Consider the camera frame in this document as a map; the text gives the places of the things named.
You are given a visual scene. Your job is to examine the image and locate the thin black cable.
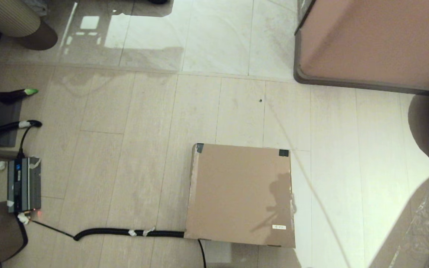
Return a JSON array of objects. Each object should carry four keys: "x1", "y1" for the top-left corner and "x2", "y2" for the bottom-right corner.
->
[{"x1": 197, "y1": 239, "x2": 207, "y2": 268}]

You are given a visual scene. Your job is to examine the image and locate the beige ribbed cylinder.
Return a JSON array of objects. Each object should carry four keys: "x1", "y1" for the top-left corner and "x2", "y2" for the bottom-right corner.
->
[{"x1": 0, "y1": 0, "x2": 41, "y2": 38}]

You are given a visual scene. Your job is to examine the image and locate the grey crumpled cloth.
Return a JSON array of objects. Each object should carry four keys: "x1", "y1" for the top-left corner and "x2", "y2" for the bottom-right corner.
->
[{"x1": 23, "y1": 0, "x2": 48, "y2": 16}]

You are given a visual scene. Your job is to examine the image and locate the black rod with green tip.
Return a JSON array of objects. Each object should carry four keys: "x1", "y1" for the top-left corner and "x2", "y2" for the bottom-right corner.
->
[{"x1": 0, "y1": 88, "x2": 39, "y2": 104}]

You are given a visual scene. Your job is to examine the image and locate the grey metal power inverter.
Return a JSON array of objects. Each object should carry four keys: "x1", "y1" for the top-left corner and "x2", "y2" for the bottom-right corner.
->
[{"x1": 7, "y1": 156, "x2": 42, "y2": 214}]

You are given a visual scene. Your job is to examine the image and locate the pink cabinet with dark trim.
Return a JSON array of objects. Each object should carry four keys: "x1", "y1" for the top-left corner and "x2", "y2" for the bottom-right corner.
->
[{"x1": 293, "y1": 0, "x2": 429, "y2": 100}]

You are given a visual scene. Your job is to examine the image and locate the brown cardboard shoe box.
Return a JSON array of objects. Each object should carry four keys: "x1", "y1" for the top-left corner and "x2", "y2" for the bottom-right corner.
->
[{"x1": 184, "y1": 143, "x2": 296, "y2": 248}]

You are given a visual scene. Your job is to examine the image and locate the black corrugated cable conduit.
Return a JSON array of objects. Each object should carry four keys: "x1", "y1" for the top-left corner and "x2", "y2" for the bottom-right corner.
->
[{"x1": 24, "y1": 217, "x2": 186, "y2": 242}]

